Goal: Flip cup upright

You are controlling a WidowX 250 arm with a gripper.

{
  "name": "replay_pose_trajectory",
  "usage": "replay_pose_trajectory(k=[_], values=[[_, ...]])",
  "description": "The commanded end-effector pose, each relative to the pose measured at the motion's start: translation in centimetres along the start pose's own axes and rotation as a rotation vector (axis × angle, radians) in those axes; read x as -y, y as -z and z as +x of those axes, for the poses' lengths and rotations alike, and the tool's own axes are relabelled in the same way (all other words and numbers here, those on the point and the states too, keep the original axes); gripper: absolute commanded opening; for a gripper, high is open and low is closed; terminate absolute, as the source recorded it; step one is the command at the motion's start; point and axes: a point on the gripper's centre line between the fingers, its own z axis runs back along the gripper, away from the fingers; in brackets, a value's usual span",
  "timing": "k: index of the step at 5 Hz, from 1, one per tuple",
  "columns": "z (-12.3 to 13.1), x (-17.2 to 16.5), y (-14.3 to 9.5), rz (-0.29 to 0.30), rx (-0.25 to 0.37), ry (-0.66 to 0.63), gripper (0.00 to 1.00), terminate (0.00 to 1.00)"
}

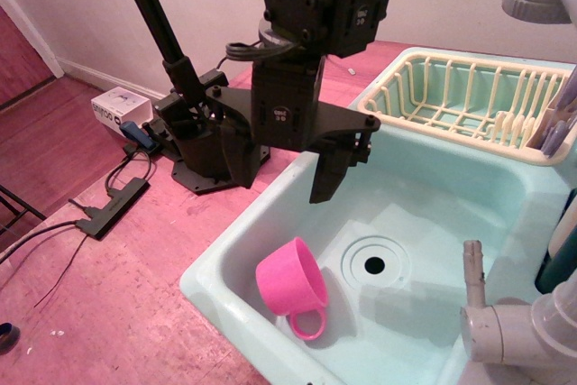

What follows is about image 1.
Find cream dish rack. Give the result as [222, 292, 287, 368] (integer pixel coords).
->
[356, 48, 576, 166]

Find dark teal bottle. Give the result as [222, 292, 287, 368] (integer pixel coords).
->
[536, 189, 576, 294]

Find white oculus box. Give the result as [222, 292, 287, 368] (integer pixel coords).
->
[91, 87, 153, 135]

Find pink plastic cup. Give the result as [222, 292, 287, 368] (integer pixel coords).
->
[255, 237, 329, 341]

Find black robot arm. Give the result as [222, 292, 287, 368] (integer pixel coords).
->
[134, 0, 389, 204]

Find black tape roll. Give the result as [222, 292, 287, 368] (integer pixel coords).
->
[0, 322, 21, 355]

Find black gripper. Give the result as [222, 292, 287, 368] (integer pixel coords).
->
[206, 56, 380, 204]

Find light teal toy sink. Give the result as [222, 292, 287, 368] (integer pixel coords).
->
[180, 122, 576, 384]

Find black usb hub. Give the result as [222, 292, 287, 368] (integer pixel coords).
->
[69, 178, 150, 241]

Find black cable on table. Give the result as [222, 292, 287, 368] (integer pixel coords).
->
[0, 220, 89, 309]

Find black metal stand frame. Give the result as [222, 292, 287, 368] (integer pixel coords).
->
[0, 186, 47, 234]

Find beige toy faucet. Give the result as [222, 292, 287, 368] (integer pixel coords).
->
[461, 240, 576, 384]

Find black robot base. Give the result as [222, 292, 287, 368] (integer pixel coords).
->
[154, 61, 270, 187]

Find blue clamp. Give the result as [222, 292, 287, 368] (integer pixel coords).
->
[119, 121, 159, 153]

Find purple utensils in rack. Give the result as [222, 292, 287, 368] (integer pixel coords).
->
[541, 69, 576, 158]

